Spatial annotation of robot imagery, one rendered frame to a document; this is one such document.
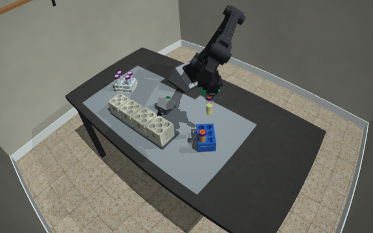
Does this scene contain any blue sample rack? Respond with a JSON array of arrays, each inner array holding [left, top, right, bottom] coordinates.
[[196, 124, 216, 152]]

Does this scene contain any white tube rack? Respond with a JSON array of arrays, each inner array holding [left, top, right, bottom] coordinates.
[[114, 78, 137, 93]]

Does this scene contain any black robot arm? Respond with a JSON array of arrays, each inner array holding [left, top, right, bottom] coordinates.
[[183, 5, 246, 96]]

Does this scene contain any white bucket adapter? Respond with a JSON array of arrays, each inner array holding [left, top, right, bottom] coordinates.
[[146, 116, 175, 147], [119, 100, 142, 127], [131, 107, 157, 137], [108, 93, 130, 119]]

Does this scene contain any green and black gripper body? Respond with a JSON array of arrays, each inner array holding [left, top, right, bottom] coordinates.
[[198, 75, 223, 90]]

